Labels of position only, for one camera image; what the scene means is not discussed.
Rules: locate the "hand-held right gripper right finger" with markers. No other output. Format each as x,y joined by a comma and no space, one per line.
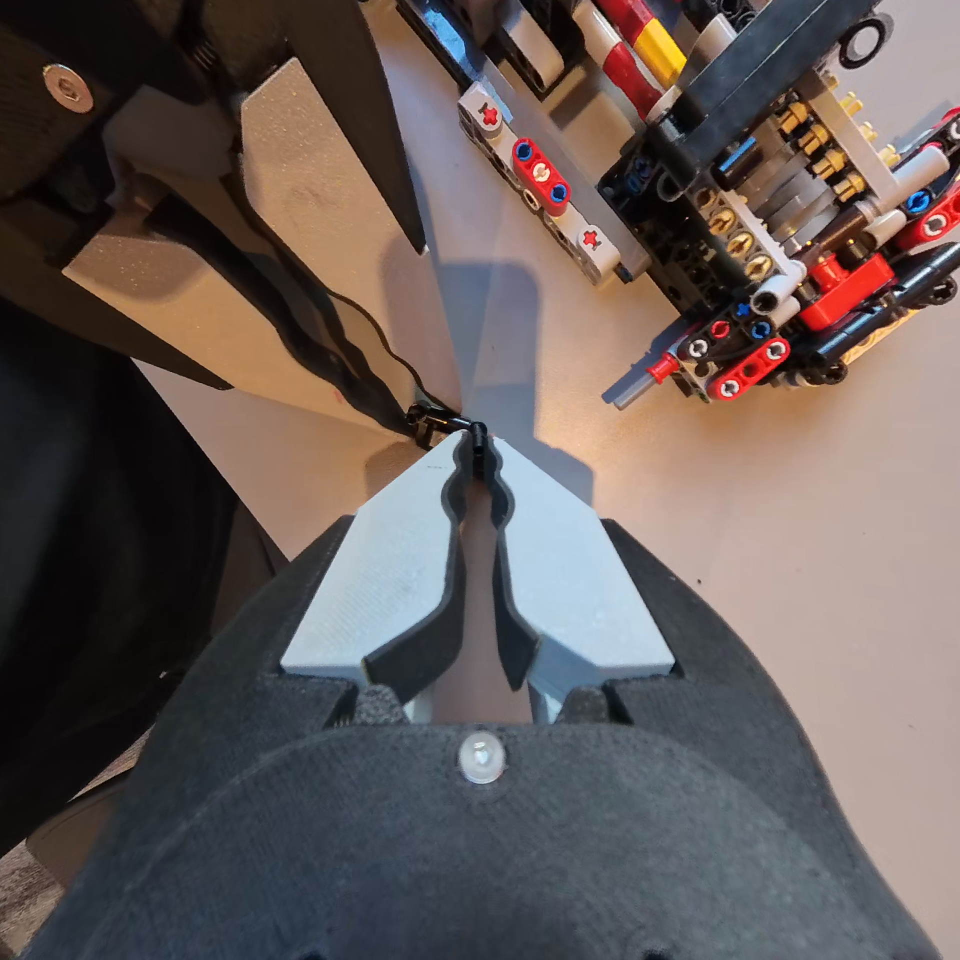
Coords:
577,592

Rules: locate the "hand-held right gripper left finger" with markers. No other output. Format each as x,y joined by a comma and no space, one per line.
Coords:
375,592

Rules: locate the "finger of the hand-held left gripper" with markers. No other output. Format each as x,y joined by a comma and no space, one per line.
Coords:
315,172
150,270

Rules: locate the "black toy brick pin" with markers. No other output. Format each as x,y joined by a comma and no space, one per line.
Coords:
478,450

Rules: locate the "black toy brick connector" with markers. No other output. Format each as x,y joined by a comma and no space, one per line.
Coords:
426,424

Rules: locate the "grey desk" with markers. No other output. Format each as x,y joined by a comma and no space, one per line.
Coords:
712,562

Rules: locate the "person's dark trousers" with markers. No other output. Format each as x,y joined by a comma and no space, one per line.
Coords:
90,525

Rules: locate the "toy building brick car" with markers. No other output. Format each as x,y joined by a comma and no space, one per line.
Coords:
720,112

